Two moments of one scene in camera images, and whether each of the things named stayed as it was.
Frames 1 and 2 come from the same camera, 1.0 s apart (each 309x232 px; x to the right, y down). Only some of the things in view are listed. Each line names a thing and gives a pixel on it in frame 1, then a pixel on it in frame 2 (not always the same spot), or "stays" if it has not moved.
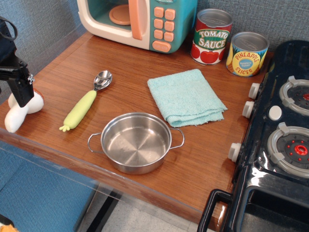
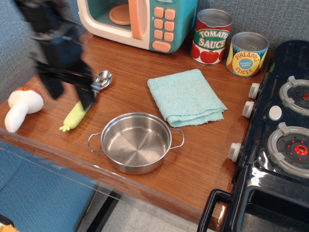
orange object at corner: (8, 228) stays
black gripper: (11, 66) to (59, 56)
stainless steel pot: (136, 143) stays
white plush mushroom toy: (17, 115) stays
